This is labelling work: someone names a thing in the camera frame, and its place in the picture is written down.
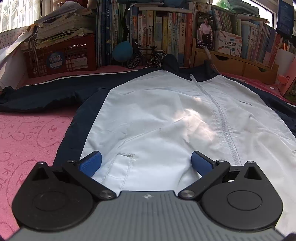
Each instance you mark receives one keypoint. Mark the row of books on organizer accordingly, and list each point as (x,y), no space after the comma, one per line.
(259,41)

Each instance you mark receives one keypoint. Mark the wooden desk organizer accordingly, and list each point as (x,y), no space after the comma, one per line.
(193,58)

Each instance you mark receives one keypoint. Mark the stack of paper booklets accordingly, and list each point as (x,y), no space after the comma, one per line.
(62,23)

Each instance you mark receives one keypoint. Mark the row of tall blue books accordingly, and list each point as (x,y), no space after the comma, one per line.
(106,34)

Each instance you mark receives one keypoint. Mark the white box with pencil print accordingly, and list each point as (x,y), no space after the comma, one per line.
(229,42)

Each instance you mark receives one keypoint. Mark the white paper sheet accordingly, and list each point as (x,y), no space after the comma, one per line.
(9,64)

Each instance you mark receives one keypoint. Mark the pink toy house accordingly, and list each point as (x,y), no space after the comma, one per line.
(289,83)

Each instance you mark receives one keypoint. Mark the teal plush ball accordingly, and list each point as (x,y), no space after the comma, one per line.
(122,51)

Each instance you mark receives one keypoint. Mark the red plastic crate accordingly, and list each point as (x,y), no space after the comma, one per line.
(69,55)

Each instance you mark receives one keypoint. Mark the smartphone with lit screen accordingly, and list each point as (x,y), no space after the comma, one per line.
(205,30)

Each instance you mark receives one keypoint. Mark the dark blue box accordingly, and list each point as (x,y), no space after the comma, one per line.
(284,16)

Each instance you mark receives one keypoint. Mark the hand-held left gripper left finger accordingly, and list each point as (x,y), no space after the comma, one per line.
(90,163)

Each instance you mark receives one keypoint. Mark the navy and white jacket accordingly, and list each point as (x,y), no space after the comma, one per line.
(150,115)

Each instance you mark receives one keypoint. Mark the black miniature bicycle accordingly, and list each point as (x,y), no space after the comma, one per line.
(159,58)

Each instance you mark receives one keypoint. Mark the wooden organizer drawer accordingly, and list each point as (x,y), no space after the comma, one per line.
(231,66)
(254,73)

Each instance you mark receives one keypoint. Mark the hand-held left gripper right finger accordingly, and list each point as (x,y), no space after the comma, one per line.
(201,163)

